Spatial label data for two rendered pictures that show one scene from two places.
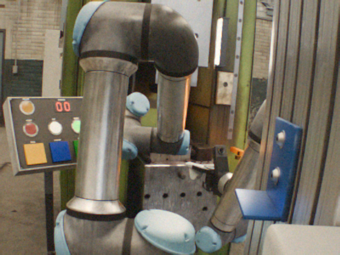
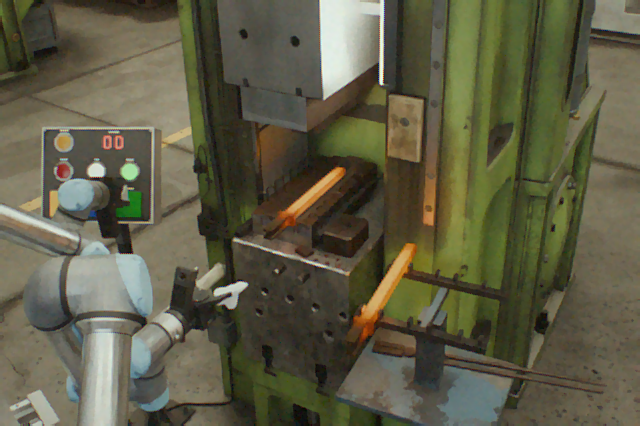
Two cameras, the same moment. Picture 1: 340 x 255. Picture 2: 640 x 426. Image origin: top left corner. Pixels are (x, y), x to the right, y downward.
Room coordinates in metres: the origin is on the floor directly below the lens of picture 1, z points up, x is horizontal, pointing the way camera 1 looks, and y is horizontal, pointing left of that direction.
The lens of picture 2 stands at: (0.44, -1.43, 2.03)
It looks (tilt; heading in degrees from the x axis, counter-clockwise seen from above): 30 degrees down; 50
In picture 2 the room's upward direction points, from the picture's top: 2 degrees counter-clockwise
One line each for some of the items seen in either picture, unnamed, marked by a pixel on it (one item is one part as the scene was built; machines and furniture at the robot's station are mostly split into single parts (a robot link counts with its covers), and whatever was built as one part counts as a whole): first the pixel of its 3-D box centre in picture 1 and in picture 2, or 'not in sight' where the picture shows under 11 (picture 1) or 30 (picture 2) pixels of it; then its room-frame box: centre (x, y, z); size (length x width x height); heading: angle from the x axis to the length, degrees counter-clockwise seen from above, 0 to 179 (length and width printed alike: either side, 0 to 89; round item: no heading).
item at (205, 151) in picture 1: (200, 151); (346, 235); (1.61, -0.15, 0.95); 0.12 x 0.08 x 0.06; 20
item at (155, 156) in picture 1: (158, 142); (317, 195); (1.69, 0.07, 0.96); 0.42 x 0.20 x 0.09; 20
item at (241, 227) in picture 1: (234, 224); (143, 384); (0.92, -0.22, 0.88); 0.11 x 0.08 x 0.11; 140
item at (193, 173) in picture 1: (193, 171); not in sight; (1.15, -0.09, 0.98); 0.09 x 0.03 x 0.06; 56
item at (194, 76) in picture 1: (163, 73); (313, 82); (1.69, 0.07, 1.32); 0.42 x 0.20 x 0.10; 20
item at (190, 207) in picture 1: (163, 189); (336, 270); (1.72, 0.02, 0.69); 0.56 x 0.38 x 0.45; 20
